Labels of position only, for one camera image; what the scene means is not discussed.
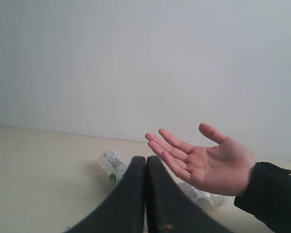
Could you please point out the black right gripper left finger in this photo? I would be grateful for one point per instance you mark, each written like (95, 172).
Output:
(123, 210)

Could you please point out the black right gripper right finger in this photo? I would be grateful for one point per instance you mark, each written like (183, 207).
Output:
(168, 209)

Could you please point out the white green label bottle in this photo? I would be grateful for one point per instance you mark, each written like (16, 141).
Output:
(114, 165)

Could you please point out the black sleeved forearm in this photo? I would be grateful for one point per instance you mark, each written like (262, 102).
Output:
(268, 197)

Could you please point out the clear bottle with barcode label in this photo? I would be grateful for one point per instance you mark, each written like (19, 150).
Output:
(208, 202)

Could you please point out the open bare human hand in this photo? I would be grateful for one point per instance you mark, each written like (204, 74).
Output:
(224, 169)

